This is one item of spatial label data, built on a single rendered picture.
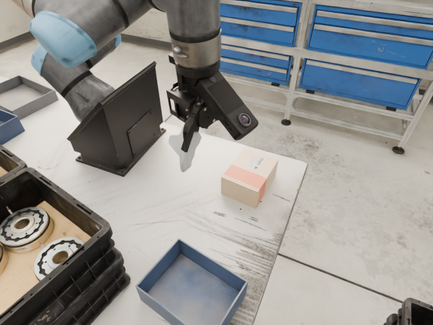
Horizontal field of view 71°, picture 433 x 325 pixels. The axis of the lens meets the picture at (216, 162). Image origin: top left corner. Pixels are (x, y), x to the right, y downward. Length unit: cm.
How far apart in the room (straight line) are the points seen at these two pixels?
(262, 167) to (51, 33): 68
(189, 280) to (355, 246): 120
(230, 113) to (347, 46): 176
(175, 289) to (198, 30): 58
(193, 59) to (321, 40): 178
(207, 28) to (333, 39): 178
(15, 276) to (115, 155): 43
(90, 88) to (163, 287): 60
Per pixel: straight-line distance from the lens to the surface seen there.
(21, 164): 85
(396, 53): 221
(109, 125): 93
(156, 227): 89
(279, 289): 158
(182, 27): 44
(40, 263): 73
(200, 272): 80
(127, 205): 96
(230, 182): 89
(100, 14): 47
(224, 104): 48
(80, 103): 99
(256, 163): 95
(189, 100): 52
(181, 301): 77
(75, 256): 61
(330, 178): 211
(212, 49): 46
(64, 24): 46
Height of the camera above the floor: 142
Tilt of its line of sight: 43 degrees down
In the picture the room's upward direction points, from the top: straight up
